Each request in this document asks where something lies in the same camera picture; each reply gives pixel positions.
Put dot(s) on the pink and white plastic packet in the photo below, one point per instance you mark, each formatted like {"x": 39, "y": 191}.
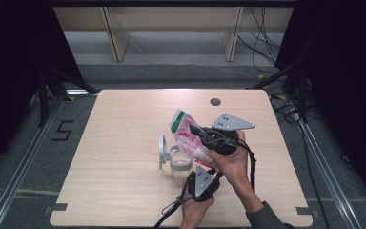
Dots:
{"x": 187, "y": 140}

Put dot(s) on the person's right hand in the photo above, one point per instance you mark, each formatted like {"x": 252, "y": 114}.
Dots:
{"x": 233, "y": 168}

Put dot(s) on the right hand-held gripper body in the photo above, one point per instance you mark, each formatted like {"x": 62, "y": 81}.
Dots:
{"x": 230, "y": 122}

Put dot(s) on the black curtain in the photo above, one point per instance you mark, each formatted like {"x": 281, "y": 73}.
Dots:
{"x": 12, "y": 63}
{"x": 346, "y": 79}

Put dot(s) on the person's left hand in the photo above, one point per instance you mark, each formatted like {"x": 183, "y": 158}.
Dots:
{"x": 192, "y": 213}

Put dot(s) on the light wooden shelf unit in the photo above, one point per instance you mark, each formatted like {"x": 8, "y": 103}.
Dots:
{"x": 171, "y": 19}

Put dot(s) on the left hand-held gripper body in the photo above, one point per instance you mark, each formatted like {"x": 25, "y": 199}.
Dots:
{"x": 201, "y": 183}

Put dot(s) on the aluminium floor rail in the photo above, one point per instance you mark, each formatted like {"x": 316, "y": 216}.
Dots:
{"x": 19, "y": 168}
{"x": 327, "y": 171}

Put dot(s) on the black metal stand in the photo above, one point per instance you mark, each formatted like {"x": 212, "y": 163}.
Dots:
{"x": 303, "y": 101}
{"x": 43, "y": 98}

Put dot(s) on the glass jar with grey lid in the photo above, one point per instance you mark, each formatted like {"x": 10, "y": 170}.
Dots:
{"x": 179, "y": 165}

